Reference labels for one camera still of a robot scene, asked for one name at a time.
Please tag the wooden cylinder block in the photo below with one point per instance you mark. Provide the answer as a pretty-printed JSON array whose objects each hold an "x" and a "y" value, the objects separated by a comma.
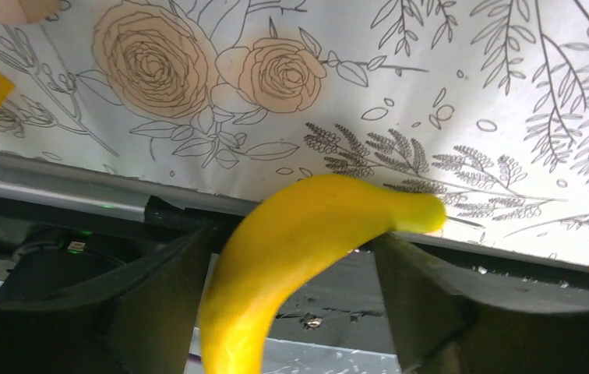
[{"x": 26, "y": 11}]

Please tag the yellow banana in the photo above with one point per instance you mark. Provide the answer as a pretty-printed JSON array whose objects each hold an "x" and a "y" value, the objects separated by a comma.
[{"x": 283, "y": 243}]

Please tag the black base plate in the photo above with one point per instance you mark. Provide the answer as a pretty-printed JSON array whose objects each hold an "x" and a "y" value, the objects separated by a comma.
[{"x": 347, "y": 296}]

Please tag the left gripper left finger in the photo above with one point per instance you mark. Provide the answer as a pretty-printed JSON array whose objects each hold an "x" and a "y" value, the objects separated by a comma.
[{"x": 97, "y": 305}]

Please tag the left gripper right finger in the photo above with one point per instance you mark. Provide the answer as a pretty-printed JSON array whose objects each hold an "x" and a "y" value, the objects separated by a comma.
[{"x": 464, "y": 311}]

